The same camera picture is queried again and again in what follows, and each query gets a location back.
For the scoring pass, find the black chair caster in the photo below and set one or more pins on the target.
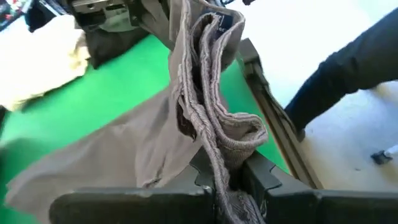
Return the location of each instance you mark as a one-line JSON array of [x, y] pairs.
[[381, 157]]

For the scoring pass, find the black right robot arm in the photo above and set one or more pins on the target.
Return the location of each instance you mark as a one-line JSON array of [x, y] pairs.
[[90, 20]]

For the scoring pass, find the dark grey garment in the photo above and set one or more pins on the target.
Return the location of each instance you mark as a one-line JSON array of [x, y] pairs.
[[124, 146]]

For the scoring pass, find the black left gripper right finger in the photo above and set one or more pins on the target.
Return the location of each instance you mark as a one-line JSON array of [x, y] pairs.
[[311, 208]]

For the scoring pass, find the beige garment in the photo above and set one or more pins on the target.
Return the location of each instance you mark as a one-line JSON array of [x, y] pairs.
[[40, 62]]

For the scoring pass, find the person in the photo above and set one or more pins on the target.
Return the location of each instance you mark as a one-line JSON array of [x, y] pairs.
[[351, 68]]

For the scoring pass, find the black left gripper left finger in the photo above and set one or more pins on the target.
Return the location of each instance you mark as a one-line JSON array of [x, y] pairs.
[[124, 208]]

